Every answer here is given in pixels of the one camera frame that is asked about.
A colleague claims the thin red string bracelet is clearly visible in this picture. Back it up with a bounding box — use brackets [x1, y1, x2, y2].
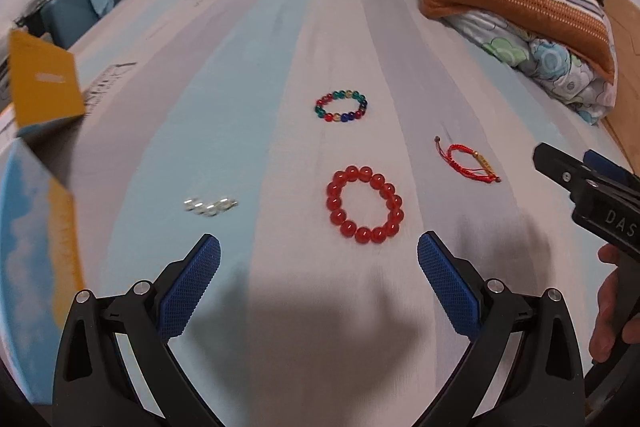
[434, 136, 501, 184]

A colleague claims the teal suitcase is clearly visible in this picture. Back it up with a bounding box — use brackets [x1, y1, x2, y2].
[40, 0, 113, 50]

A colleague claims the red bead bracelet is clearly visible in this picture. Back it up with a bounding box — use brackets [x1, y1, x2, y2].
[326, 166, 405, 244]

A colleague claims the wooden headboard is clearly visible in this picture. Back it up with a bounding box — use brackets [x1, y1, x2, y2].
[597, 0, 640, 168]

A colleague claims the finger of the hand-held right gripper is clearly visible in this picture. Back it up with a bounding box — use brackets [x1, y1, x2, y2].
[532, 143, 593, 196]
[582, 150, 640, 194]

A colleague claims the person's right hand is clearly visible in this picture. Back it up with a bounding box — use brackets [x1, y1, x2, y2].
[589, 243, 633, 360]

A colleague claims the floral quilt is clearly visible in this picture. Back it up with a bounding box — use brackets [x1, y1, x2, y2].
[442, 10, 618, 126]

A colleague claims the blue and yellow cardboard box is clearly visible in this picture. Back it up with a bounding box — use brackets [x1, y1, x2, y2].
[0, 30, 87, 408]

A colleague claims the multicolour bead bracelet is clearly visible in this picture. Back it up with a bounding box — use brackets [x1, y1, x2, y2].
[315, 90, 368, 124]

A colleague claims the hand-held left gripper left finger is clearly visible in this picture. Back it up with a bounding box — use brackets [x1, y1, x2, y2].
[52, 233, 222, 427]

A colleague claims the striped bed sheet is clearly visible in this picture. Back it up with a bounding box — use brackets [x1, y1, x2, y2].
[65, 0, 640, 427]

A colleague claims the pearl bead bracelet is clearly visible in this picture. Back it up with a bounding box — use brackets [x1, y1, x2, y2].
[182, 196, 238, 217]

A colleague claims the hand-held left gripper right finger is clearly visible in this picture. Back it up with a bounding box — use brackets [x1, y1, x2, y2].
[416, 230, 586, 427]

